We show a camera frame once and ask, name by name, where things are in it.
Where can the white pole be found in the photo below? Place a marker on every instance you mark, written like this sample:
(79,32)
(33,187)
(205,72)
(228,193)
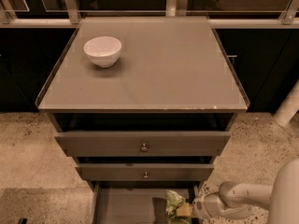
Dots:
(289,107)

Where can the white ceramic bowl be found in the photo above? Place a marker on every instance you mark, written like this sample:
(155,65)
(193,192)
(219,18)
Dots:
(103,51)

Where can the grey top drawer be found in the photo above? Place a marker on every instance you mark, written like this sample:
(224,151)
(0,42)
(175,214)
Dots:
(142,144)

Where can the grey drawer cabinet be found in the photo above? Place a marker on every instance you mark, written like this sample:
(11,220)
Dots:
(171,76)

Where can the green jalapeno chip bag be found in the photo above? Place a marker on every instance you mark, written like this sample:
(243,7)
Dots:
(173,202)

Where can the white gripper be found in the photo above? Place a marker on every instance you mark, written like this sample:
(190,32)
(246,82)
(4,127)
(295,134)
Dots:
(206,207)

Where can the metal window rail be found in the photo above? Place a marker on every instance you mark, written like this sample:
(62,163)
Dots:
(221,14)

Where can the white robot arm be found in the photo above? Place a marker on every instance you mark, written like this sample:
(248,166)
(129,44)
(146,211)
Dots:
(236,200)

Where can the grey bottom drawer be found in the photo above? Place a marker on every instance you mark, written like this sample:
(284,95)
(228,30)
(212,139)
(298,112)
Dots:
(136,203)

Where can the grey drawer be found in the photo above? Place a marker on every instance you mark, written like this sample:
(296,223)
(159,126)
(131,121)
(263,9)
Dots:
(136,203)
(142,144)
(145,171)

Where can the grey middle drawer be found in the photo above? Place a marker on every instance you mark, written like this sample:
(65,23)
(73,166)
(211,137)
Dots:
(145,171)

